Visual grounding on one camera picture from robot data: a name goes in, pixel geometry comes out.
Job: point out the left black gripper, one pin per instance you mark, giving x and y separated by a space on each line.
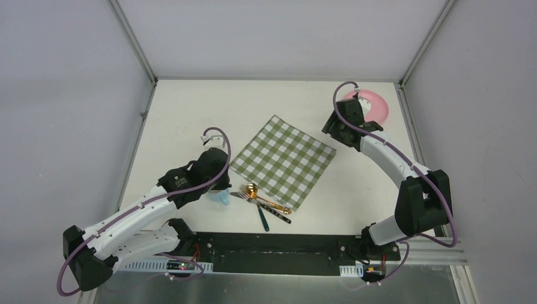
219 184

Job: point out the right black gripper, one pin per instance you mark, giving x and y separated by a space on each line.
331 128

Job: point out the light blue mug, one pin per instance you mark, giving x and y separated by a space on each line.
219 196

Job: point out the gold spoon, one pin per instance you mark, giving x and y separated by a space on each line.
251 190

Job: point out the green checkered cloth napkin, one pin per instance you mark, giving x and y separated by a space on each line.
283 161

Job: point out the silver knife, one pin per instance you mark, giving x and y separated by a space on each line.
270 209

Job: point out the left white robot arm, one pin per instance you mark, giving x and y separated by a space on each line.
95 253

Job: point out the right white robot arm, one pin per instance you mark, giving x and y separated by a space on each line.
423 201

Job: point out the pink plate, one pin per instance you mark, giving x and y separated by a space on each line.
374 107

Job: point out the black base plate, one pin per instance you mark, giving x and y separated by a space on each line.
282 254

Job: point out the aluminium frame rail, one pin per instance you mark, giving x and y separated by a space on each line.
423 251

